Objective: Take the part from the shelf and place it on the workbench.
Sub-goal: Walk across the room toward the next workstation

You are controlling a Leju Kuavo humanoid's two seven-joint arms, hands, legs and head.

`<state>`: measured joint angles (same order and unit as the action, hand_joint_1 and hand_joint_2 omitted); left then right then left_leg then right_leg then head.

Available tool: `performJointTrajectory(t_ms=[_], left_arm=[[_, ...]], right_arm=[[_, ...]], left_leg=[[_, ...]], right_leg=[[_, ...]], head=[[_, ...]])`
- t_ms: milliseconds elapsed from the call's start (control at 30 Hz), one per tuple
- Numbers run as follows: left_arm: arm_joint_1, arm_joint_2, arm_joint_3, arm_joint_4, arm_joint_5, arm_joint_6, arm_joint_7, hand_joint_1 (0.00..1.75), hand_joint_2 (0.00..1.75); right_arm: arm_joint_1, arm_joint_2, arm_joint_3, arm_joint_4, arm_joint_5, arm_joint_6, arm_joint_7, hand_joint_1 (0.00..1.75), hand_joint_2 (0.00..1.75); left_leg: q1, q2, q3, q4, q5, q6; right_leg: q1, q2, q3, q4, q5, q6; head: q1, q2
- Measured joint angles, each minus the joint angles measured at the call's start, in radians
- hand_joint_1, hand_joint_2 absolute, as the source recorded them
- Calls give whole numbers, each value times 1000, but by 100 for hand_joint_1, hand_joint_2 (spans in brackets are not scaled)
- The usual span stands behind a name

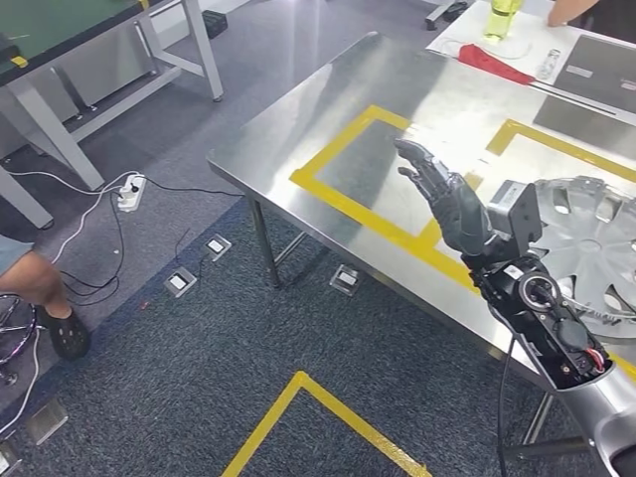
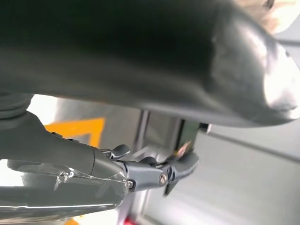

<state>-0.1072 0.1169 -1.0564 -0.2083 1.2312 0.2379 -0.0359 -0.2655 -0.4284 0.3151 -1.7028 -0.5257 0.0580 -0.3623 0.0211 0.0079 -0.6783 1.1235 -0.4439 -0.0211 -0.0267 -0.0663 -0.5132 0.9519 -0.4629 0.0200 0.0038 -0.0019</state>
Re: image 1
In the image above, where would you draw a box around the black box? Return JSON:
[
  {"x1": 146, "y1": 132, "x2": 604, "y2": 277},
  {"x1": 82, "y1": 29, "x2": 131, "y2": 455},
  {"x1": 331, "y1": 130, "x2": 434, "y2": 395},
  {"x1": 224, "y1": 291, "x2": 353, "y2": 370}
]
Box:
[{"x1": 201, "y1": 9, "x2": 229, "y2": 40}]

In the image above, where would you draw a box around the silver plastic wheel hubcap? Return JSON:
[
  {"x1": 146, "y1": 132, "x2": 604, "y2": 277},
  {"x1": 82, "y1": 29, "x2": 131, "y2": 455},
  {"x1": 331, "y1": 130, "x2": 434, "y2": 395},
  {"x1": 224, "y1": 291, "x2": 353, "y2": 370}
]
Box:
[{"x1": 528, "y1": 175, "x2": 636, "y2": 345}]

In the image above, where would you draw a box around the yellow bench tape square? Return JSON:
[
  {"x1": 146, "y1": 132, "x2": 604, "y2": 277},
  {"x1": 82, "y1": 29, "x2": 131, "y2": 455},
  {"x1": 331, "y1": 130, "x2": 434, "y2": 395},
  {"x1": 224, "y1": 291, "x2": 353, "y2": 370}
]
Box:
[
  {"x1": 289, "y1": 103, "x2": 485, "y2": 295},
  {"x1": 485, "y1": 118, "x2": 636, "y2": 387}
]

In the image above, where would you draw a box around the stainless steel workbench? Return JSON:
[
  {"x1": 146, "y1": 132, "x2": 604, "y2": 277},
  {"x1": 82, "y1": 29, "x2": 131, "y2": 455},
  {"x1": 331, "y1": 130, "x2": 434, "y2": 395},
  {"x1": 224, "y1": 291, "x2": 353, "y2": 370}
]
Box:
[{"x1": 205, "y1": 31, "x2": 636, "y2": 463}]

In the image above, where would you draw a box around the yellow-green drink bottle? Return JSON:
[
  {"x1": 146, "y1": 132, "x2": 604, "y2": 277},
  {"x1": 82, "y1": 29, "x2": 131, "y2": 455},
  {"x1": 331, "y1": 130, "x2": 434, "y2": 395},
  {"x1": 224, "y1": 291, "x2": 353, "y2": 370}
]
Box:
[{"x1": 482, "y1": 0, "x2": 524, "y2": 43}]

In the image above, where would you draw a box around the white power strip lead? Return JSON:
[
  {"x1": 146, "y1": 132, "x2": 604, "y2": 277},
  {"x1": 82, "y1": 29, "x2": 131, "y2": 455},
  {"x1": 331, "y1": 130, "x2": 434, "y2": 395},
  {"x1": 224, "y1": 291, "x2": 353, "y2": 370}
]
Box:
[{"x1": 0, "y1": 187, "x2": 125, "y2": 438}]

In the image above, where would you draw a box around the green top white workbench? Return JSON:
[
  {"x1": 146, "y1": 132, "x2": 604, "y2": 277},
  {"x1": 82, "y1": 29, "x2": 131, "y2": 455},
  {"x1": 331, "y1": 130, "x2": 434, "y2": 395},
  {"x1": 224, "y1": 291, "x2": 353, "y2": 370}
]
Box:
[{"x1": 0, "y1": 0, "x2": 226, "y2": 230}]

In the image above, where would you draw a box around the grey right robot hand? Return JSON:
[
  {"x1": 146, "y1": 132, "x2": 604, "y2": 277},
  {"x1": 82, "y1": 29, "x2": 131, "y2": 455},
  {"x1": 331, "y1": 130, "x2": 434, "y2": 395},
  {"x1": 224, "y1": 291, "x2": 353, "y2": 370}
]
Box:
[{"x1": 394, "y1": 136, "x2": 496, "y2": 259}]

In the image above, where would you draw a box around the black floor cable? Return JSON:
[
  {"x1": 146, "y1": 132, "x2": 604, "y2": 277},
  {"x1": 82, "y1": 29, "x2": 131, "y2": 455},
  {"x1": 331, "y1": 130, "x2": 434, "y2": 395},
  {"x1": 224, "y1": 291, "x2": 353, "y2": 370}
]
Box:
[
  {"x1": 143, "y1": 175, "x2": 244, "y2": 199},
  {"x1": 59, "y1": 194, "x2": 126, "y2": 308}
]

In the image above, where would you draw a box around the chrome base stool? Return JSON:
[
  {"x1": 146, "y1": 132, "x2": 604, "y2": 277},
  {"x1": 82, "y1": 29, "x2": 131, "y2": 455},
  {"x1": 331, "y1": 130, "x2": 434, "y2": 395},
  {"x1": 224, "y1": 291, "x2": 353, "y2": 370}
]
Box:
[{"x1": 0, "y1": 292, "x2": 40, "y2": 388}]

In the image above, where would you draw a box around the clear plastic packet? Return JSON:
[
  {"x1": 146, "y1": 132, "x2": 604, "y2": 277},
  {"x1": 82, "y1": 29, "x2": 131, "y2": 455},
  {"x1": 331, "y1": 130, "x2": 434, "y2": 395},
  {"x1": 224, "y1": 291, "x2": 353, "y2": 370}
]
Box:
[{"x1": 536, "y1": 47, "x2": 564, "y2": 81}]

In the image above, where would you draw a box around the thin black cable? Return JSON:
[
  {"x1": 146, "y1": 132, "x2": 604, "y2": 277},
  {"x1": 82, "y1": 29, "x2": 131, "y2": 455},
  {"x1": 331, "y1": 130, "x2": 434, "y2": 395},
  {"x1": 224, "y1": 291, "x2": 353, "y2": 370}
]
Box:
[{"x1": 174, "y1": 227, "x2": 192, "y2": 266}]

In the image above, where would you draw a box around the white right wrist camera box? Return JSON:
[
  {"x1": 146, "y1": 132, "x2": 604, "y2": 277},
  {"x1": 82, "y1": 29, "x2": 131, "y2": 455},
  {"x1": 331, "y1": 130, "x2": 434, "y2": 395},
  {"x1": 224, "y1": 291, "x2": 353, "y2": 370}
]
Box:
[{"x1": 485, "y1": 180, "x2": 544, "y2": 250}]

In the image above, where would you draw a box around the thin white cable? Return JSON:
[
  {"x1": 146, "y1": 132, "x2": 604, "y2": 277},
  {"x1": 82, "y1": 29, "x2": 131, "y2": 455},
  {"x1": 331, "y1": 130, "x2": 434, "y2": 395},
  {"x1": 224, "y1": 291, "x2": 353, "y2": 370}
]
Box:
[{"x1": 439, "y1": 35, "x2": 533, "y2": 63}]

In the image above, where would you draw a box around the steel floor cover plate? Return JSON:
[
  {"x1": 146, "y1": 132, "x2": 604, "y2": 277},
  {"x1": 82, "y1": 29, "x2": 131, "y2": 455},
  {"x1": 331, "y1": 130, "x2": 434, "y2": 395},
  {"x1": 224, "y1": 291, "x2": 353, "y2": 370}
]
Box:
[{"x1": 25, "y1": 396, "x2": 69, "y2": 447}]

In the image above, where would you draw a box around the person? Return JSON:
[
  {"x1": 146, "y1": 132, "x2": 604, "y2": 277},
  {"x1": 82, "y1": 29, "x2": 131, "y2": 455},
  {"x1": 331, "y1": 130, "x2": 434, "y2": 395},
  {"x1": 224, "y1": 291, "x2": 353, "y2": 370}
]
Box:
[
  {"x1": 0, "y1": 234, "x2": 92, "y2": 363},
  {"x1": 546, "y1": 0, "x2": 636, "y2": 49}
]

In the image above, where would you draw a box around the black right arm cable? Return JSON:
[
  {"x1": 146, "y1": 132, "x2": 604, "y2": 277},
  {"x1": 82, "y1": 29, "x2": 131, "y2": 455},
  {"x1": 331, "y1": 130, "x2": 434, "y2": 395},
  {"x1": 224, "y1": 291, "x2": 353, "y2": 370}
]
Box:
[{"x1": 496, "y1": 334, "x2": 519, "y2": 477}]

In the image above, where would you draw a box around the white charging cable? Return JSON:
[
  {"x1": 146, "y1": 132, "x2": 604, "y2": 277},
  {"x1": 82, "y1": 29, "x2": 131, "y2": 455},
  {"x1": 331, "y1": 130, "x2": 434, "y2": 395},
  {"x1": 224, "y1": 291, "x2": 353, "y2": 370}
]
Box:
[{"x1": 0, "y1": 167, "x2": 136, "y2": 200}]

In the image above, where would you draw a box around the white desk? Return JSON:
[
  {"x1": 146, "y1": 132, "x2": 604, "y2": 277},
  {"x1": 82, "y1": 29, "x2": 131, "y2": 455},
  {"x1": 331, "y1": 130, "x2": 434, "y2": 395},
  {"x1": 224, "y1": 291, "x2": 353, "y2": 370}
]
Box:
[{"x1": 426, "y1": 0, "x2": 636, "y2": 123}]

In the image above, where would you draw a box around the steel floor socket box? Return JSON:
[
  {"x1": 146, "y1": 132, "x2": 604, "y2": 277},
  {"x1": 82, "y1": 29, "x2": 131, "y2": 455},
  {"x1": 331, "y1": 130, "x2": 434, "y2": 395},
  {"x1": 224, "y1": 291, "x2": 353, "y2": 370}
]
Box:
[
  {"x1": 162, "y1": 265, "x2": 198, "y2": 299},
  {"x1": 328, "y1": 263, "x2": 362, "y2": 298},
  {"x1": 204, "y1": 233, "x2": 233, "y2": 263},
  {"x1": 0, "y1": 439, "x2": 24, "y2": 477}
]

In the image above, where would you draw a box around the white power strip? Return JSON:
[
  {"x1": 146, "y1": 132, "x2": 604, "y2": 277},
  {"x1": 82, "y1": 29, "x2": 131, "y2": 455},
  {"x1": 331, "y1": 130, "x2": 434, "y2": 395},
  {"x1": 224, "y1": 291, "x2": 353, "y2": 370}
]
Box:
[{"x1": 117, "y1": 172, "x2": 148, "y2": 214}]

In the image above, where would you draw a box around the grey laptop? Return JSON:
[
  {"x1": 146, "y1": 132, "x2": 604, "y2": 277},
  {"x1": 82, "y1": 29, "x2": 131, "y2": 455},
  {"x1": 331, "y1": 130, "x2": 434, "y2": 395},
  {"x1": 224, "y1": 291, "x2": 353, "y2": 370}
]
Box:
[{"x1": 552, "y1": 34, "x2": 636, "y2": 116}]

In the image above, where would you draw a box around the red cloth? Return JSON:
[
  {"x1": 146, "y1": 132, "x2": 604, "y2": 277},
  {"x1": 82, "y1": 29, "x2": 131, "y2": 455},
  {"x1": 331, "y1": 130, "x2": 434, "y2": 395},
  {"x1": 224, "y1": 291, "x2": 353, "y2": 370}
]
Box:
[{"x1": 456, "y1": 42, "x2": 538, "y2": 87}]

